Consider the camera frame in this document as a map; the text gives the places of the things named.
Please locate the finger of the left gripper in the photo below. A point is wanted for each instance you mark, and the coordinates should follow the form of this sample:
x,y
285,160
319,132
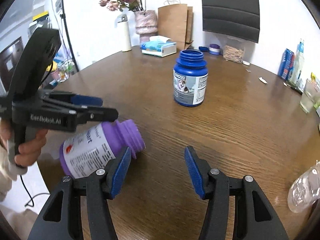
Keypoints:
x,y
76,99
90,114

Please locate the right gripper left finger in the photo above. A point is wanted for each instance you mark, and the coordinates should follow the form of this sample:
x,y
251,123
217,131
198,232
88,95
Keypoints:
x,y
60,217

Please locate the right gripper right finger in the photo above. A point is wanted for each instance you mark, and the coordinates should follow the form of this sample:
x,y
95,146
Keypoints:
x,y
254,217

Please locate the purple supplement bottle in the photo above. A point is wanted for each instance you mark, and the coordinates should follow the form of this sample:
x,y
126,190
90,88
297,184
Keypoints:
x,y
90,150

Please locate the blue supplement bottle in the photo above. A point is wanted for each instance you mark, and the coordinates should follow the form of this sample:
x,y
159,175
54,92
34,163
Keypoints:
x,y
190,75

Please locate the left forearm sleeve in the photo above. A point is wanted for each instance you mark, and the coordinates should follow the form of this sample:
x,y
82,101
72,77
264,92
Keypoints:
x,y
6,177

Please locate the left hand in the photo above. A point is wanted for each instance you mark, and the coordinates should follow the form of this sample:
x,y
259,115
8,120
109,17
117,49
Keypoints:
x,y
28,151

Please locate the clear plastic jar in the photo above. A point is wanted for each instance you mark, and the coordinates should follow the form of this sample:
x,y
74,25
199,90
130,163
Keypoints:
x,y
305,190

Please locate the cream thermos bottle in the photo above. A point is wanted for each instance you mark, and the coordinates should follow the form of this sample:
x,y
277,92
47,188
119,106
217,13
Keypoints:
x,y
124,33

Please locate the blue tissue box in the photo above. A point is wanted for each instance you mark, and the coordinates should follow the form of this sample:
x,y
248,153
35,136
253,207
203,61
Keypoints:
x,y
159,46

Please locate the pink textured vase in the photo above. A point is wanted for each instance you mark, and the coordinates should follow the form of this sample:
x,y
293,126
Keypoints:
x,y
146,24

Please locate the black light stand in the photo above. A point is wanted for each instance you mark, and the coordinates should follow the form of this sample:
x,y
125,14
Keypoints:
x,y
63,18

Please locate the brown paper bag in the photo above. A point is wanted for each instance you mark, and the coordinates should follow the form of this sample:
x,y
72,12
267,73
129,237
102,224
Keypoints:
x,y
175,21

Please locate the blue bottle cap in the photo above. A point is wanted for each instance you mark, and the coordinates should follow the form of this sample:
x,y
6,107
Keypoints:
x,y
203,48

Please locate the drinking glass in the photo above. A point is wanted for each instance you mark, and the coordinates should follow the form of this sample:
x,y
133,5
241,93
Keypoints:
x,y
310,96

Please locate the purple white small jar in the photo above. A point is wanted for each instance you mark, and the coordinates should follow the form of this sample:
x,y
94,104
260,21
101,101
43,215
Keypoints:
x,y
214,49

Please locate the clear glass bottle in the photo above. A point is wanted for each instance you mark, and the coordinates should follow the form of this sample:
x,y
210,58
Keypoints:
x,y
298,61

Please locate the blue drink can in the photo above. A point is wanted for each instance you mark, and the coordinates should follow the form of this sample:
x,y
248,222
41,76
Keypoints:
x,y
286,64

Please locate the clear container with grains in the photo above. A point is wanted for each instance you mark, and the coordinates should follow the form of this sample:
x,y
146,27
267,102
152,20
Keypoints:
x,y
234,49

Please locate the black paper bag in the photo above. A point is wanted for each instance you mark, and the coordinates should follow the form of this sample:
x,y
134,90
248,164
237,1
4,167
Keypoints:
x,y
237,18

